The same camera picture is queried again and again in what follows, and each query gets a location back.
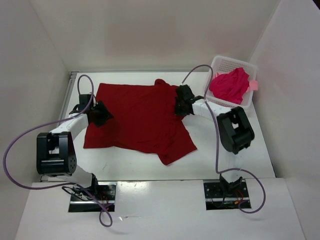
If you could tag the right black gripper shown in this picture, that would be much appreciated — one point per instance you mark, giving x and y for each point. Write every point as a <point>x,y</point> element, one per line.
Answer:
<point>177,111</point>

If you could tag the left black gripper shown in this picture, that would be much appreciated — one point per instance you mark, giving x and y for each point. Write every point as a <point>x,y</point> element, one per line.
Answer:
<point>105,114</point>

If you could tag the dark red t shirt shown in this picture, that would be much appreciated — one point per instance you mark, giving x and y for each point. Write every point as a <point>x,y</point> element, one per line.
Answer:
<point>143,120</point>

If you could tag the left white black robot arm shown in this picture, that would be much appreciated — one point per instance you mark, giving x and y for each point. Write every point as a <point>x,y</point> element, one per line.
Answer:
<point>55,151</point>

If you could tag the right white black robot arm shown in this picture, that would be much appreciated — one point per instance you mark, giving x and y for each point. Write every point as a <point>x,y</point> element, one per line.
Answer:
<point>232,127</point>

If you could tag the pink t shirt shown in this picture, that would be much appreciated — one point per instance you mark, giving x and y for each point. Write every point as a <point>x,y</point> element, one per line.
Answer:
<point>231,86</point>

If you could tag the pink paper tag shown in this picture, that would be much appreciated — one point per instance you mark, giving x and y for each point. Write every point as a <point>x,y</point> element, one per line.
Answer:
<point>253,85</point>

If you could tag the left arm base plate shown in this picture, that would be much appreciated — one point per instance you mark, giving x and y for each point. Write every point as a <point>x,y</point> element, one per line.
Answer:
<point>81,202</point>

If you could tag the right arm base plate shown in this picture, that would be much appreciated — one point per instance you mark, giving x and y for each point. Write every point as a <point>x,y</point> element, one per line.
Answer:
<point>215,199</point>

